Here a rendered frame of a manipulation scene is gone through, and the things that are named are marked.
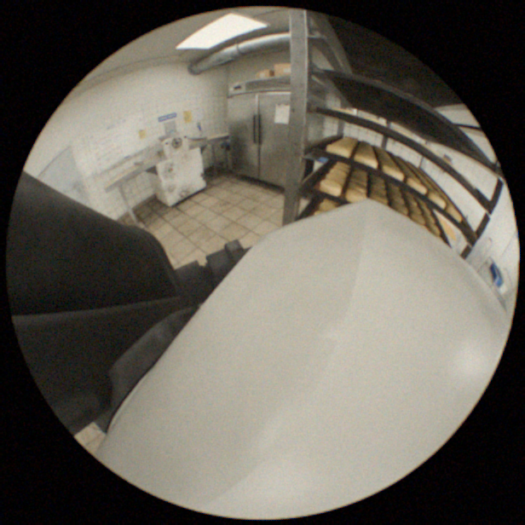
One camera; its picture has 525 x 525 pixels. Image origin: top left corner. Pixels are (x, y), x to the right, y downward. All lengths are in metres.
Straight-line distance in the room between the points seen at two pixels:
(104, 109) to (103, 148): 0.80
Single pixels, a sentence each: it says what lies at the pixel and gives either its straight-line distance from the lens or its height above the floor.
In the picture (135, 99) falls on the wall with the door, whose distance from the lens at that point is 3.77.
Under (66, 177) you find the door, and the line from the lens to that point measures 3.66.
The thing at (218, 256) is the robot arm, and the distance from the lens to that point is 0.30.
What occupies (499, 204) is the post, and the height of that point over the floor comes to 1.44.
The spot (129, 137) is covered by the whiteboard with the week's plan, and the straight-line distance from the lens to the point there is 3.61.
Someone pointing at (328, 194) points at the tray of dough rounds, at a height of 1.23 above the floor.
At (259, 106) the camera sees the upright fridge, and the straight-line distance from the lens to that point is 2.84.
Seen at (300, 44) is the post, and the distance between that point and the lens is 0.37.
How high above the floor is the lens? 1.39
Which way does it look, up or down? 51 degrees down
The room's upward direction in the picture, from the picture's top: straight up
